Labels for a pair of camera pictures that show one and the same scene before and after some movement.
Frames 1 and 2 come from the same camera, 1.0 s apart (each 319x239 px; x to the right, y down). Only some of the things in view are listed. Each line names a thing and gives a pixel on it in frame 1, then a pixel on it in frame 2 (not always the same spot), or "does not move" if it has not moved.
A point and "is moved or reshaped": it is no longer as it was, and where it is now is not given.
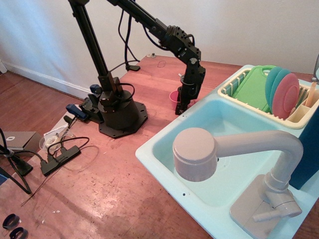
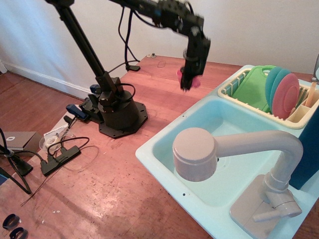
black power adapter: x=24 y=167 does not move
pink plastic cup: x=174 y=96 is moved or reshaped
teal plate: x=274 y=74 does not move
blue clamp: x=76 y=110 does not move
